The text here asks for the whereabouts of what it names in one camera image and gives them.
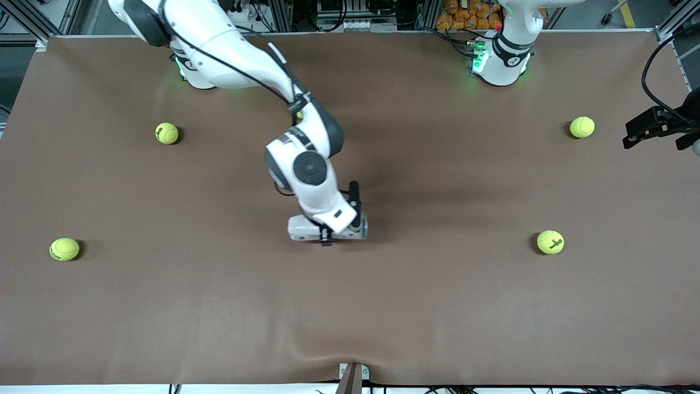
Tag clear tennis ball can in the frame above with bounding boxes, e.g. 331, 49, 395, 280
288, 215, 369, 242

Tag brown table cover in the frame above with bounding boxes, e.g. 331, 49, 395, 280
0, 32, 700, 386

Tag bag of orange items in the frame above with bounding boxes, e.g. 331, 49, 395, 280
436, 0, 504, 31

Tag white power strip black plugs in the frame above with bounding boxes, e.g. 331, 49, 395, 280
227, 0, 258, 22

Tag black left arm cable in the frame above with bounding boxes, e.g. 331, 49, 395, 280
641, 25, 700, 132

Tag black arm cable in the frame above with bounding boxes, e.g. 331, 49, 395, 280
159, 0, 315, 118
641, 25, 700, 132

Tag aluminium frame strut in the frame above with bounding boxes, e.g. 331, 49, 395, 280
654, 0, 700, 44
0, 0, 83, 44

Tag metal bracket with brown post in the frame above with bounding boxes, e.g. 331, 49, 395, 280
339, 362, 370, 394

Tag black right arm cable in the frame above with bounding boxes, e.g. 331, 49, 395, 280
159, 0, 315, 118

